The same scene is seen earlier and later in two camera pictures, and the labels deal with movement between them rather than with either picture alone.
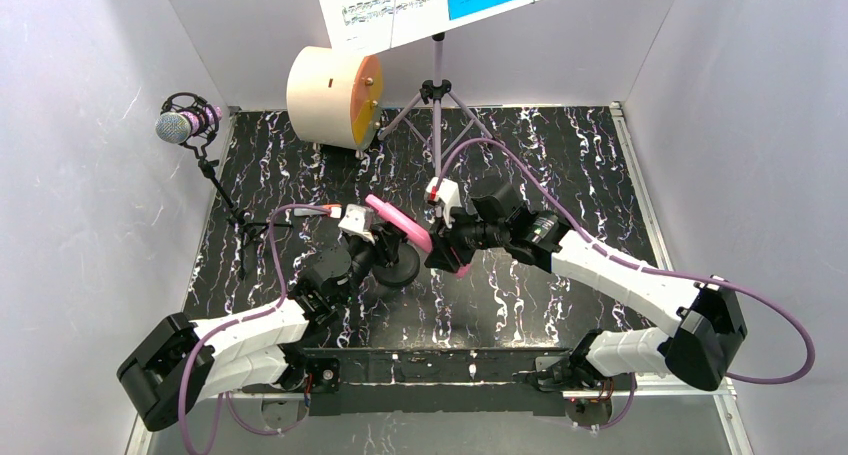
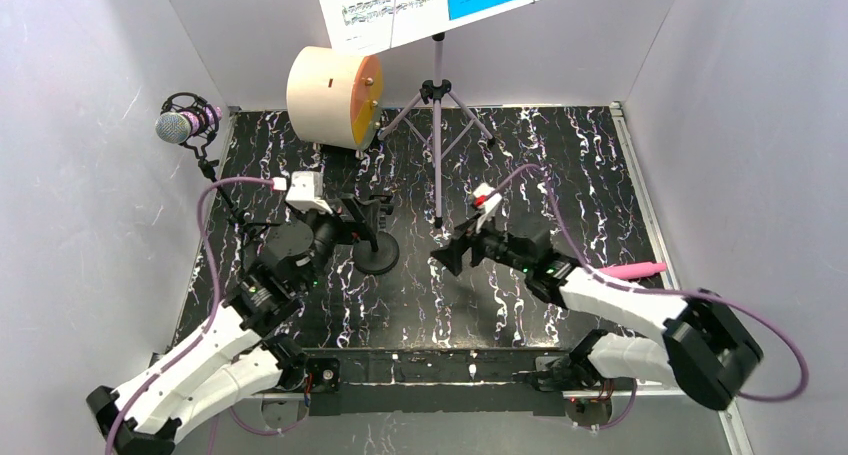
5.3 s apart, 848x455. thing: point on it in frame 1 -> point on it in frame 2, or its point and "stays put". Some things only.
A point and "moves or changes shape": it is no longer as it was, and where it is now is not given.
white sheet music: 362,10 stays put
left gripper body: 385,241 -> 361,214
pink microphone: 416,231 moves or changes shape
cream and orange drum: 334,97 stays put
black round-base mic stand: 401,273 moves or changes shape
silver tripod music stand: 438,120 stays put
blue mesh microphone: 177,127 stays put
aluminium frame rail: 141,406 stays put
